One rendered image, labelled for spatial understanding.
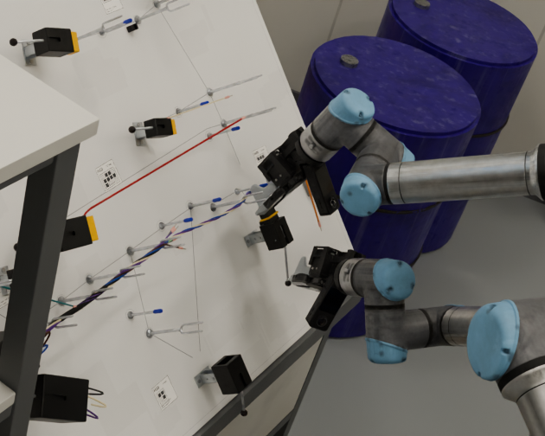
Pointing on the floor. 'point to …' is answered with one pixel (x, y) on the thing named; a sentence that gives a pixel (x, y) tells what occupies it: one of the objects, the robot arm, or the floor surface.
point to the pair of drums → (421, 108)
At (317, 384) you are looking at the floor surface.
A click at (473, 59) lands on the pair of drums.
